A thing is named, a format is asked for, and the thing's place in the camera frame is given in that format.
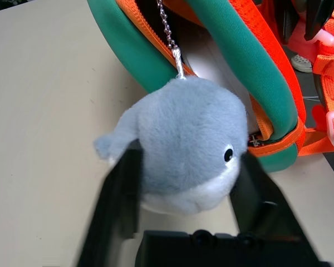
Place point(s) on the bystander white perforated shoe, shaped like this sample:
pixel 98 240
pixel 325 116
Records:
pixel 302 63

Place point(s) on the orange and green backpack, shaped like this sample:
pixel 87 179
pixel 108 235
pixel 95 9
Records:
pixel 239 55

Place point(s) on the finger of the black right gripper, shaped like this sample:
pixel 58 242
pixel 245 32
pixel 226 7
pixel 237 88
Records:
pixel 320 14
pixel 286 16

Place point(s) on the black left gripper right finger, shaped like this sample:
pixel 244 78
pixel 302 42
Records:
pixel 256 205

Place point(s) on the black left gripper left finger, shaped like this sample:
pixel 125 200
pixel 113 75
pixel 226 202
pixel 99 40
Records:
pixel 117 208

